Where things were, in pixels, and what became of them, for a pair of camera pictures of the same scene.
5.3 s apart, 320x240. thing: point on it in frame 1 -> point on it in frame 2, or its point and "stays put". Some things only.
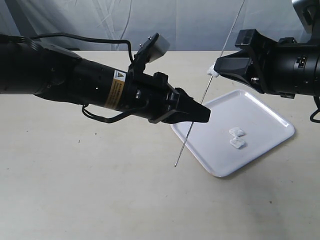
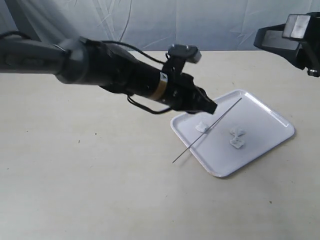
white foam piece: x=211 y=70 -> x=201 y=127
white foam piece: x=236 y=131 stays put
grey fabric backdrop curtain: x=188 y=25 stays put
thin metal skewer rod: x=210 y=82 -> x=208 y=129
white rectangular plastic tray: x=241 y=128 stays put
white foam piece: x=237 y=142 stays put
